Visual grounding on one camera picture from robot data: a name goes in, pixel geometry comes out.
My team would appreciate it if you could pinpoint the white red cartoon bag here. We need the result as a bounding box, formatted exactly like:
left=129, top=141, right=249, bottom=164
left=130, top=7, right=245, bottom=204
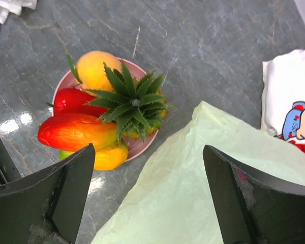
left=261, top=49, right=305, bottom=153

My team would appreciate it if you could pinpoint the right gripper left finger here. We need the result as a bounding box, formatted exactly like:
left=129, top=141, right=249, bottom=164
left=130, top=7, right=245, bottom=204
left=0, top=144, right=95, bottom=243

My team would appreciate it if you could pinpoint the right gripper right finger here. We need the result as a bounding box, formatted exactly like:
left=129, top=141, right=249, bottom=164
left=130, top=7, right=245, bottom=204
left=203, top=145, right=305, bottom=243

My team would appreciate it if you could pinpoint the green avocado print plastic bag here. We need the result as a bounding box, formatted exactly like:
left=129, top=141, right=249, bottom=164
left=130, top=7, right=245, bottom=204
left=93, top=102, right=305, bottom=243

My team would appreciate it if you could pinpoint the fake red bell pepper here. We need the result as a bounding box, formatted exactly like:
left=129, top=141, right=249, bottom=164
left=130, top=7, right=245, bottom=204
left=46, top=88, right=107, bottom=117

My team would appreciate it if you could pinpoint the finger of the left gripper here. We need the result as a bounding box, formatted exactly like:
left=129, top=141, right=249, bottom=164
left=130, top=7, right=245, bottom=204
left=0, top=120, right=22, bottom=189

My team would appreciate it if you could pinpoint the fake red orange mango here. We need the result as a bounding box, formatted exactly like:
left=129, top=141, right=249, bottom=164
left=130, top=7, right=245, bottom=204
left=37, top=113, right=117, bottom=151

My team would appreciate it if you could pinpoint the white folded towel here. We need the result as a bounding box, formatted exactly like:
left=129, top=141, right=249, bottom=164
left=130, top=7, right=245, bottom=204
left=0, top=0, right=37, bottom=24

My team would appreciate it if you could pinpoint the fake pineapple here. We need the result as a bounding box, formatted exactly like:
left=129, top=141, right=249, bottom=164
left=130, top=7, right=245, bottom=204
left=87, top=61, right=174, bottom=142

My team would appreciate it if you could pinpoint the fake yellow pear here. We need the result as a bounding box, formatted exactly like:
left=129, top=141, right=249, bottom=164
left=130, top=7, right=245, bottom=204
left=67, top=50, right=121, bottom=97

